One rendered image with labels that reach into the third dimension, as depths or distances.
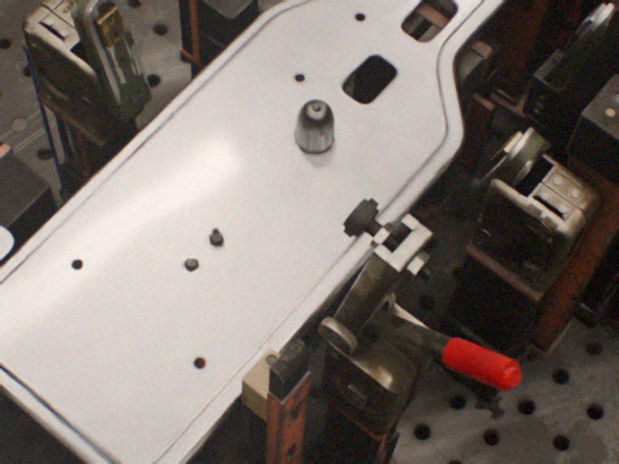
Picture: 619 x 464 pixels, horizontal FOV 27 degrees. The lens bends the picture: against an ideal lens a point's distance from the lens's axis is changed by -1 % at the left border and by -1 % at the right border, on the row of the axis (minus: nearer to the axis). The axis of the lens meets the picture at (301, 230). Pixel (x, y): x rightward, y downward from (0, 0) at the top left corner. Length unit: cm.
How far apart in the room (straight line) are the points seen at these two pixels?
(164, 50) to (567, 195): 63
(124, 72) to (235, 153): 11
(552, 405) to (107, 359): 52
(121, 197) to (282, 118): 15
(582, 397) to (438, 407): 15
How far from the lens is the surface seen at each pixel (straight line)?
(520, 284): 111
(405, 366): 96
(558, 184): 102
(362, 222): 82
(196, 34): 123
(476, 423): 133
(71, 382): 101
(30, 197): 111
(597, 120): 100
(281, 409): 84
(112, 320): 103
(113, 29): 105
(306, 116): 106
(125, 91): 110
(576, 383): 136
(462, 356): 88
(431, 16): 120
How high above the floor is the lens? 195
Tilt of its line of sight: 64 degrees down
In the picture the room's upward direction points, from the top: 4 degrees clockwise
